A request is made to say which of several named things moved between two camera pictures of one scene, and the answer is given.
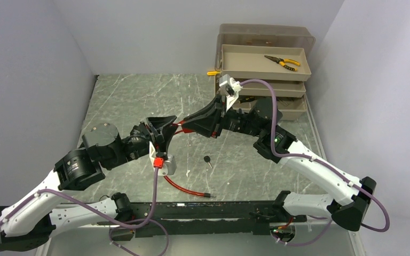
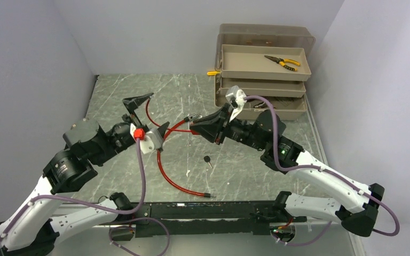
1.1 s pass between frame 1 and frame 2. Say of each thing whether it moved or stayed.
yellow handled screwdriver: stayed
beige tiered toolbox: stayed
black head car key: stayed
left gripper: moved
